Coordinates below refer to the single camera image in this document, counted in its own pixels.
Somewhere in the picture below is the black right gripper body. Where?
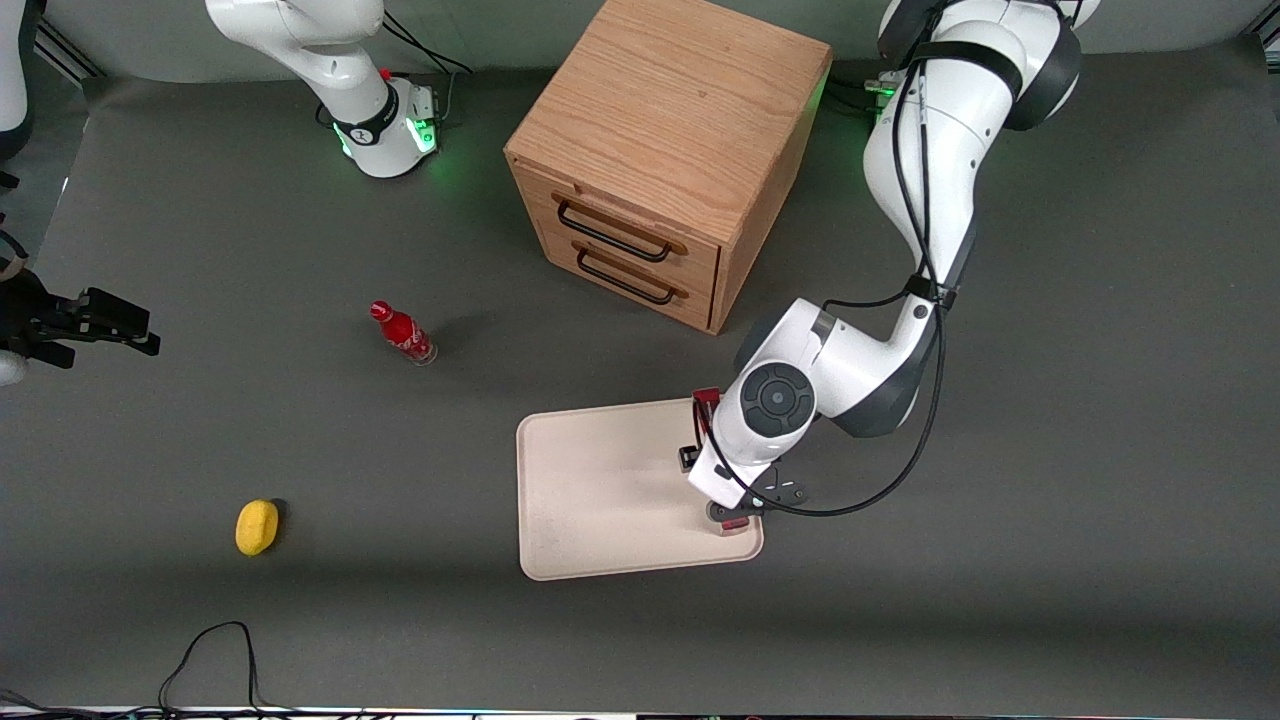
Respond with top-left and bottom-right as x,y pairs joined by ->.
0,265 -> 81,371

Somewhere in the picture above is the red cookie box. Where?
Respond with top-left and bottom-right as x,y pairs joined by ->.
692,387 -> 753,532

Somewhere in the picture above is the beige plastic tray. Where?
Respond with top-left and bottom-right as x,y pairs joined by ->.
516,395 -> 765,582

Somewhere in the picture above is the wooden drawer front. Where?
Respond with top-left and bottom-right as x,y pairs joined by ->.
515,166 -> 722,293
538,222 -> 719,333

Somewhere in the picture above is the yellow lemon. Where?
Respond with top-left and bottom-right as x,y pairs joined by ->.
235,499 -> 282,557

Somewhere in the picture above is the red cola bottle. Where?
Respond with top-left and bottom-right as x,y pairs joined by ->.
369,300 -> 439,367

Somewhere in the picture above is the wooden drawer cabinet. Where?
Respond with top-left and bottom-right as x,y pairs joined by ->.
503,0 -> 835,336

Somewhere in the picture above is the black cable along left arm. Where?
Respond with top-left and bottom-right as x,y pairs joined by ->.
697,0 -> 948,519

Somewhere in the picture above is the black metal drawer handle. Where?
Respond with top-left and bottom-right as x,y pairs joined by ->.
576,248 -> 678,306
556,200 -> 674,264

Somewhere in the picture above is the aluminium frame rail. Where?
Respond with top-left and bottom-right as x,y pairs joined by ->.
35,18 -> 107,83

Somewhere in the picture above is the black looped table cable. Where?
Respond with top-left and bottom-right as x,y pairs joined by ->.
0,621 -> 301,720

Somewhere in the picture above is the black left arm base cable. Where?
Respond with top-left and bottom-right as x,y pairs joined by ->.
828,72 -> 891,117

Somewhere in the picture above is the black arm base cable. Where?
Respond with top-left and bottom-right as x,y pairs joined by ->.
828,72 -> 891,117
380,10 -> 474,127

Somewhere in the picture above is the black right arm base cable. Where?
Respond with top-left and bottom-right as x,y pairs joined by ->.
380,10 -> 474,127

